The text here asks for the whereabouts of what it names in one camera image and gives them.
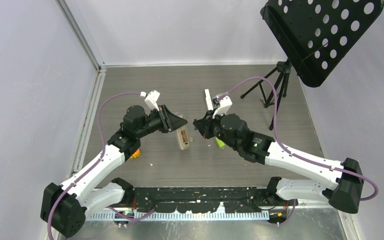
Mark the green rectangular block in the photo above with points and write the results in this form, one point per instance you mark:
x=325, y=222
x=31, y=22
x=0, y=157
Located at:
x=220, y=144

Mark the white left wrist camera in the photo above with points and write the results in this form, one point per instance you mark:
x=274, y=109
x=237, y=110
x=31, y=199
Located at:
x=151, y=98

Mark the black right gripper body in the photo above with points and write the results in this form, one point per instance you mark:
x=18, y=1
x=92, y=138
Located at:
x=214, y=127

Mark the slim white remote control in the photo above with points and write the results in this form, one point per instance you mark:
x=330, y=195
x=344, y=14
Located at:
x=208, y=100

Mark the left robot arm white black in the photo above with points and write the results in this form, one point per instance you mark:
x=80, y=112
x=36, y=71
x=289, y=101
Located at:
x=66, y=206

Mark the orange yellow round toy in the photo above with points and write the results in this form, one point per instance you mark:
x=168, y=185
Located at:
x=136, y=154

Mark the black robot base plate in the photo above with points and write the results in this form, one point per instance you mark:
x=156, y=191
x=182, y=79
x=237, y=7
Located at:
x=200, y=200

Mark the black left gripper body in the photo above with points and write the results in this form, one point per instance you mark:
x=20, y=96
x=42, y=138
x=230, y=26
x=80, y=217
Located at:
x=161, y=125

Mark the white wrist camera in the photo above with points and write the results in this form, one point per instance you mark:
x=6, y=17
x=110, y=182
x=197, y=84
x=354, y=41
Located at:
x=222, y=104
x=151, y=98

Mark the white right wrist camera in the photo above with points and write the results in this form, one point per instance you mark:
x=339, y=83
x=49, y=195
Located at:
x=222, y=104

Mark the black perforated music stand tray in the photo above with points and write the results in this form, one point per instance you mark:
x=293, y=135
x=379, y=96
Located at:
x=315, y=35

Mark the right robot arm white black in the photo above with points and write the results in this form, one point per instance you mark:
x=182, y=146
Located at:
x=338, y=183

